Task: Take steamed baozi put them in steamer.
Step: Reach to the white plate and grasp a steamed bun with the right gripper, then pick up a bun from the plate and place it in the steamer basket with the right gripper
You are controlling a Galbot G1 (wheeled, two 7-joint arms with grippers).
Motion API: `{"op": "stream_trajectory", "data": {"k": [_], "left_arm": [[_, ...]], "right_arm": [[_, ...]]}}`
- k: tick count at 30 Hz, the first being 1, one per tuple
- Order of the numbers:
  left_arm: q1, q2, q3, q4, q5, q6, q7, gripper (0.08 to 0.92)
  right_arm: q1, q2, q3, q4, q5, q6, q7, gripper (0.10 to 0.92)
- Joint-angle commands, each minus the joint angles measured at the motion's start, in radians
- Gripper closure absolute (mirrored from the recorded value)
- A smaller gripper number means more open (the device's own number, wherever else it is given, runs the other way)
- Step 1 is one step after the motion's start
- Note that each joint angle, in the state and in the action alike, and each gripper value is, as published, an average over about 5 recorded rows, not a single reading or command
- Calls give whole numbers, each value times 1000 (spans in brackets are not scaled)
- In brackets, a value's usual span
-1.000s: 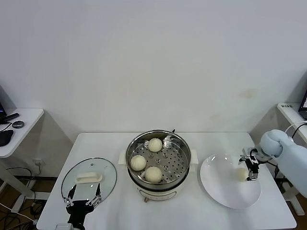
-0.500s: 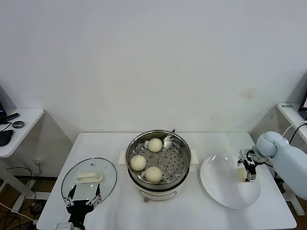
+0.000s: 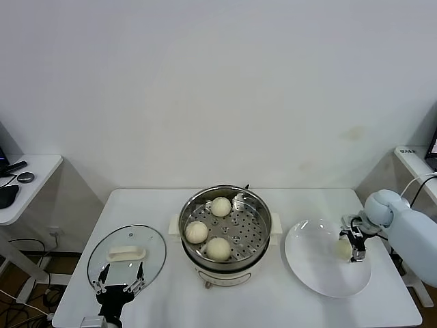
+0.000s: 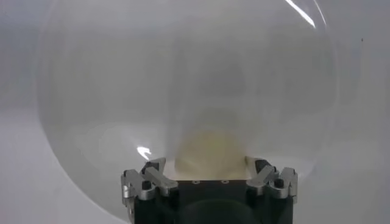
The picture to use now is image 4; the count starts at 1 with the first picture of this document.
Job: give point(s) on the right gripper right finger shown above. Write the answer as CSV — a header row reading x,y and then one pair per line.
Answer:
x,y
274,182

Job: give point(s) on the round white plate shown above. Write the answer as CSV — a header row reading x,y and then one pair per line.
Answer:
x,y
122,76

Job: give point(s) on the white steamed baozi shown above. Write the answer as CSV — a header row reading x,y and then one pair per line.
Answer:
x,y
210,152

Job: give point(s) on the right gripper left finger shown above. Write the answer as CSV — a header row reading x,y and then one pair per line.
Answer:
x,y
143,182

